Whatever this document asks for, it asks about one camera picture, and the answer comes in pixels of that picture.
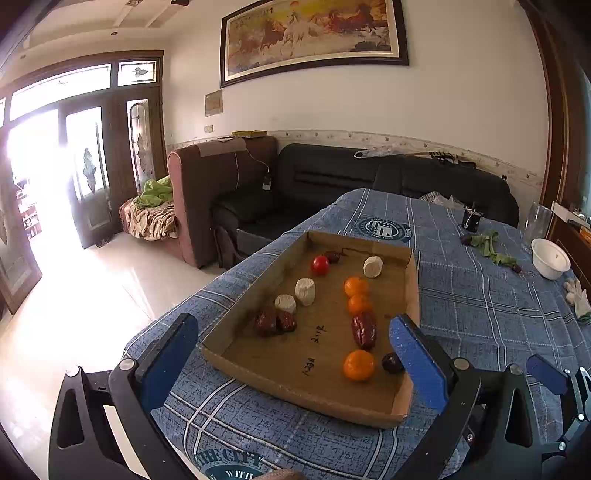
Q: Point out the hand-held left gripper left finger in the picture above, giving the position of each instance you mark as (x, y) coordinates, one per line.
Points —
(171, 357)

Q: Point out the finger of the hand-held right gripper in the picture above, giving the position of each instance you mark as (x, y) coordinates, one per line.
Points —
(547, 374)

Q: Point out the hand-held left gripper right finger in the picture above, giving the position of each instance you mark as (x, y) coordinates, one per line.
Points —
(418, 364)

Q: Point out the dark purple fruit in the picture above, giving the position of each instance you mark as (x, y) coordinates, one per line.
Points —
(392, 363)

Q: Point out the mandarin orange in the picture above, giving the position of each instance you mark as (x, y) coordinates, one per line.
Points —
(360, 304)
(358, 365)
(356, 286)

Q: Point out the large red date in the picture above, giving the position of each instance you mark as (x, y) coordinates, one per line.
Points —
(364, 330)

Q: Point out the cardboard tray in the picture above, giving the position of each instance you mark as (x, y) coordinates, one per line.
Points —
(314, 355)

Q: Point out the round white yam chunk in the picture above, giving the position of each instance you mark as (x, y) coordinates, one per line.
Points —
(373, 266)

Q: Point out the small white yam chunk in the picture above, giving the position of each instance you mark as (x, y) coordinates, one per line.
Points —
(285, 304)

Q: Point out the large white yam chunk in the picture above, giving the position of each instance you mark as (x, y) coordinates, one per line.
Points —
(305, 290)

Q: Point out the small dark red date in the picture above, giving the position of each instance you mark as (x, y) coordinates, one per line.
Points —
(332, 256)

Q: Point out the red tomato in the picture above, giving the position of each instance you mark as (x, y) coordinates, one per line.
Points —
(320, 264)

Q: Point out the white work glove green cuff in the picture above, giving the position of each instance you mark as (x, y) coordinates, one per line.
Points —
(582, 307)

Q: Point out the blue plaid tablecloth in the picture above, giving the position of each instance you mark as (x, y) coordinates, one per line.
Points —
(485, 314)

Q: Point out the white bowl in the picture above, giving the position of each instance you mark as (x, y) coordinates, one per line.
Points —
(549, 263)

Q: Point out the brown patterned blanket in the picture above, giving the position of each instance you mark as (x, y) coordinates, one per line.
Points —
(147, 221)

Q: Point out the green leafy sprig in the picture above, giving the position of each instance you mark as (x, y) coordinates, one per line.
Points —
(489, 244)

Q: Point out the clear glass jar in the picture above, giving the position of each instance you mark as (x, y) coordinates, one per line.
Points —
(535, 226)

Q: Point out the white box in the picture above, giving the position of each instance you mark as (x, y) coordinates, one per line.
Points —
(565, 210)

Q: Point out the green cloth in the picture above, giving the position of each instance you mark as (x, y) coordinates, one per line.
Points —
(154, 191)

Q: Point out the checked cloth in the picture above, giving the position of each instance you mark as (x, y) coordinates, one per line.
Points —
(434, 197)

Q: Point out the brown sofa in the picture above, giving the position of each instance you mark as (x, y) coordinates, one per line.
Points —
(217, 194)

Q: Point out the black sofa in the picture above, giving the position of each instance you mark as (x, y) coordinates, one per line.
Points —
(323, 184)

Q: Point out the black long object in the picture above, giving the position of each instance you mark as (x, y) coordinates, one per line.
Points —
(448, 159)

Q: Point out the wooden glass door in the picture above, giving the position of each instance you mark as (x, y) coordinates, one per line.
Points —
(115, 152)

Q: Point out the clear plastic bag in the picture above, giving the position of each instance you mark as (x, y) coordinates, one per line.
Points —
(374, 151)

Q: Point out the wooden cabinet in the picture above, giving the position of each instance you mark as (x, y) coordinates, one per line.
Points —
(558, 138)

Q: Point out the yellow book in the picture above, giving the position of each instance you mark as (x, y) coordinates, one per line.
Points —
(248, 134)

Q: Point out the framed horse painting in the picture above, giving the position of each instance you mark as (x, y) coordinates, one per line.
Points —
(314, 37)

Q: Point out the small framed wall notice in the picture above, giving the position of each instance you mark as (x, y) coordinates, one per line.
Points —
(213, 102)

